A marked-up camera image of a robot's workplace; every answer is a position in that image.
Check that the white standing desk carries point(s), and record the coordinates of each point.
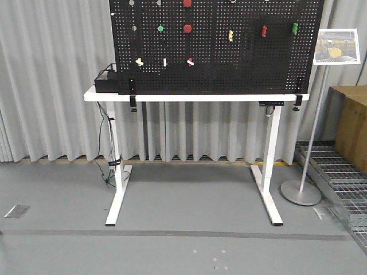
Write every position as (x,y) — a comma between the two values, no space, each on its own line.
(262,175)

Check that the black desk control panel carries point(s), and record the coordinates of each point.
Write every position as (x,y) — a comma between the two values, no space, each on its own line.
(271,103)

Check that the black perforated pegboard panel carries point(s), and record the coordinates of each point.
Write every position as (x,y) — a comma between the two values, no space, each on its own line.
(250,64)

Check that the black power supply box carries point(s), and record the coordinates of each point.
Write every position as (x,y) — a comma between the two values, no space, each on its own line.
(107,80)

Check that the lower red push button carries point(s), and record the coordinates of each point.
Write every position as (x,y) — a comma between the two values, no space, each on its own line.
(187,28)

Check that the red push button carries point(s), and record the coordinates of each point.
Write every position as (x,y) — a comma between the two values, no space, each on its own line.
(187,3)
(187,28)

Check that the silver sign stand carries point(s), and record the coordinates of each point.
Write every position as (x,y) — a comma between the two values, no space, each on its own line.
(301,192)

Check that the upper red push button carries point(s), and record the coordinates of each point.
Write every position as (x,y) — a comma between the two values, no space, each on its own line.
(187,3)

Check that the brown cardboard box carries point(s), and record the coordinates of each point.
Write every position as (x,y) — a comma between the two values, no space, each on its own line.
(351,137)

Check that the metal floor grating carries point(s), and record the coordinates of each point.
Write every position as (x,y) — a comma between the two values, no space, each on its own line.
(343,185)

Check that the printed photo sign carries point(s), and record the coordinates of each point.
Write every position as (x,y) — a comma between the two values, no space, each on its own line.
(337,47)

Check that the red toggle switch lower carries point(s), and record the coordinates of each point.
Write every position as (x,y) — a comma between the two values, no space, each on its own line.
(190,62)

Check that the red toggle switch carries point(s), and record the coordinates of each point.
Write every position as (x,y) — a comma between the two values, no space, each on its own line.
(264,31)
(190,62)

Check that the left black clamp bracket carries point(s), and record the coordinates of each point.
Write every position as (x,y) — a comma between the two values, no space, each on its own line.
(133,104)

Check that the black clamp bracket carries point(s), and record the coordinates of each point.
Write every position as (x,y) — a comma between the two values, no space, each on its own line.
(133,104)
(298,101)

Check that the yellow toggle switch lower left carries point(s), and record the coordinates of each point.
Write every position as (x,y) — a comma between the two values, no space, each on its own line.
(139,62)

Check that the yellow toggle switch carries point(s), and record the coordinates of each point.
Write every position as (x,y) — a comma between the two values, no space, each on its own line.
(230,35)
(139,62)

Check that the yellow toggle switch right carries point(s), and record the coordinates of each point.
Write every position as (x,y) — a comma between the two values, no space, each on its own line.
(230,35)

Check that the right black clamp bracket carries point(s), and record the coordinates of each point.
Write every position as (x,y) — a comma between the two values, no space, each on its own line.
(298,101)

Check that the red toggle switch right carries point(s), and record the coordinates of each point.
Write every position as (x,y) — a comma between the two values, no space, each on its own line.
(264,31)

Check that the green toggle switch right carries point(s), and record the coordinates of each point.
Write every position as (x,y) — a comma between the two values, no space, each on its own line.
(295,28)

